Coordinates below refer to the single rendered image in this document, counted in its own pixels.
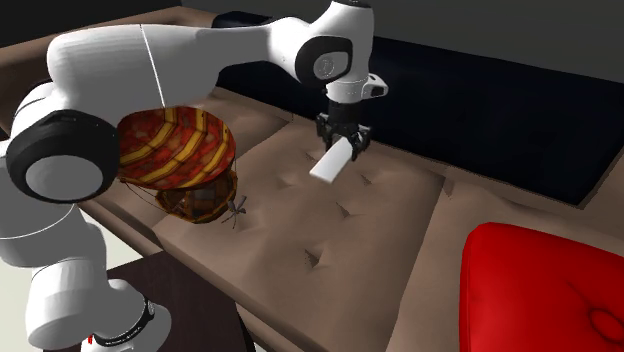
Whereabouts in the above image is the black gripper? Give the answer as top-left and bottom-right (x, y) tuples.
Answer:
(315, 99), (372, 163)

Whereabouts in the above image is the white bar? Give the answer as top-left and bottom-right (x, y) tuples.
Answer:
(308, 136), (355, 184)

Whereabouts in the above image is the brown sofa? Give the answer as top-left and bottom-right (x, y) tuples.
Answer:
(0, 4), (624, 352)

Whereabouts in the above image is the red yellow airship toy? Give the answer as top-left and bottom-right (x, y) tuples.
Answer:
(116, 106), (248, 230)

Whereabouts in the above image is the red cushion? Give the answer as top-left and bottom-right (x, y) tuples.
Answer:
(459, 221), (624, 352)

